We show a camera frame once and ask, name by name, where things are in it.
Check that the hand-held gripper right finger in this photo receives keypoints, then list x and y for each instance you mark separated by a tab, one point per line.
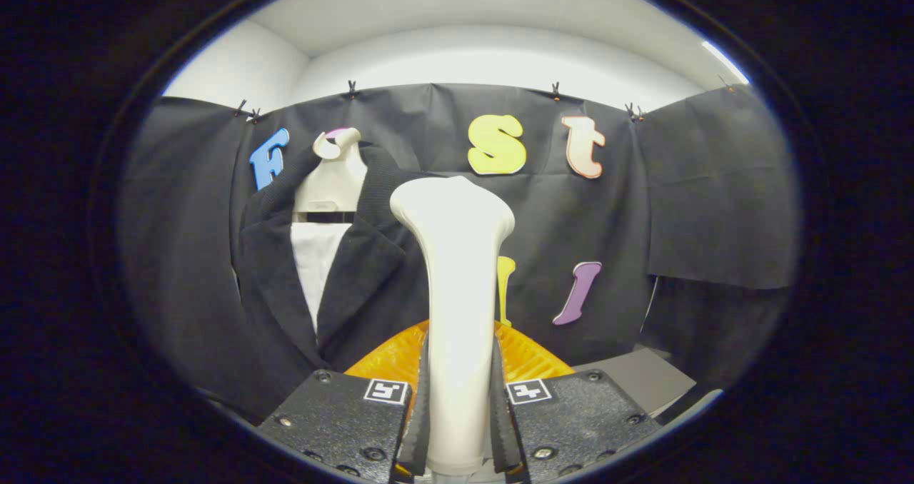
578	420

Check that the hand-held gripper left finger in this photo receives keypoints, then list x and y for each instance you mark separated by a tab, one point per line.
335	420

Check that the black suit jacket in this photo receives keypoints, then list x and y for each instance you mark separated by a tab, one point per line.
271	291

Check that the grey and white cabinet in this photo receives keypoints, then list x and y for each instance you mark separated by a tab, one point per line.
643	377

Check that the white mannequin bust hanger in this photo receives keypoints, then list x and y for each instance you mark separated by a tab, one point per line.
332	184

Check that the black backdrop cloth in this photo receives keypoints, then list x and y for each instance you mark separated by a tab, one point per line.
678	184

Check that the row of black backdrop clips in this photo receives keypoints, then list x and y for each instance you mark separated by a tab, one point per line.
351	88

